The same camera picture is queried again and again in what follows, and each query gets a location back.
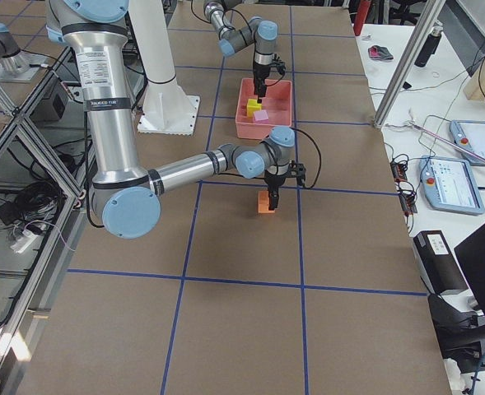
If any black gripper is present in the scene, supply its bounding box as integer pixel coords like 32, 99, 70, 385
264, 172, 287, 211
253, 63, 269, 103

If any orange foam block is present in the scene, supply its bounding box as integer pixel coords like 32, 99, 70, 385
257, 190, 275, 214

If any yellow foam block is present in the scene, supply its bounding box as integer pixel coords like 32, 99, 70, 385
246, 98, 262, 118

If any pink foam block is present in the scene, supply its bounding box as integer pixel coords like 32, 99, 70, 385
252, 109, 269, 123

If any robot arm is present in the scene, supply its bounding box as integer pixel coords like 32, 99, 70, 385
203, 1, 286, 103
47, 1, 295, 239

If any pink plastic bin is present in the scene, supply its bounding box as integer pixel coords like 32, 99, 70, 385
236, 78, 292, 140

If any grey and pink cloth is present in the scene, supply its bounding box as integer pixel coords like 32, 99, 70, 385
367, 45, 394, 62

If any black water bottle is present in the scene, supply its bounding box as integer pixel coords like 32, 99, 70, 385
414, 26, 443, 67

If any near teach pendant tablet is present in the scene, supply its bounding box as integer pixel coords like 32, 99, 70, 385
419, 156, 485, 216

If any teach pendant tablet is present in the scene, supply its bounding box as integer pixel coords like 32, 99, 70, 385
450, 120, 485, 159
419, 156, 485, 216

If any black box with label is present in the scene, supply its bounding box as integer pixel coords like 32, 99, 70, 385
413, 230, 468, 296

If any far teach pendant tablet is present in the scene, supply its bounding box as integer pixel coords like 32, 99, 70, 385
450, 120, 485, 159

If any metal rod on stand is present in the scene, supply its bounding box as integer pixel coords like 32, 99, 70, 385
406, 122, 485, 166

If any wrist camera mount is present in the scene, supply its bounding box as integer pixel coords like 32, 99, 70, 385
287, 160, 306, 188
271, 54, 286, 77

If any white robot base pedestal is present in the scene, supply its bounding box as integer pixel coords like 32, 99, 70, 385
128, 0, 200, 135

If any aluminium frame post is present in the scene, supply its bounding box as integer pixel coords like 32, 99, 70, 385
373, 0, 445, 129

